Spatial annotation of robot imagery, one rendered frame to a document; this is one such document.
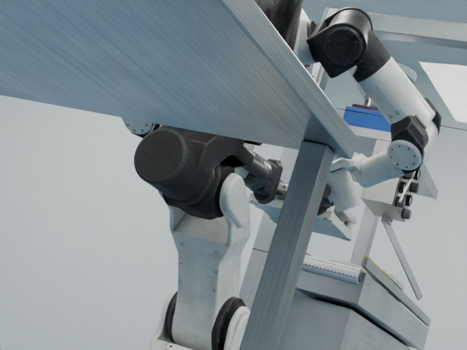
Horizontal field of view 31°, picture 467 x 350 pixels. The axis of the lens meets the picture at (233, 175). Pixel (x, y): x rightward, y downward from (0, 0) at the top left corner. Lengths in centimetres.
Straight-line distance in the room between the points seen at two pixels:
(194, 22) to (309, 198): 37
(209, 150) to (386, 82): 41
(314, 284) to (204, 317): 82
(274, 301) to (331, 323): 159
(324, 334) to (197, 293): 92
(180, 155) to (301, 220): 49
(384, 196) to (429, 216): 345
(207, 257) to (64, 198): 502
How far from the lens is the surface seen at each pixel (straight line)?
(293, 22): 173
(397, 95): 178
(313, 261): 263
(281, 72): 94
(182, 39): 94
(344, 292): 261
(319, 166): 115
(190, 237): 183
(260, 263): 260
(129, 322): 638
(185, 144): 158
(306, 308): 274
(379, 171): 192
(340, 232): 236
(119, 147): 673
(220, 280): 184
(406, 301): 327
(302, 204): 114
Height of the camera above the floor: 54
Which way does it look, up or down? 11 degrees up
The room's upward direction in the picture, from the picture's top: 18 degrees clockwise
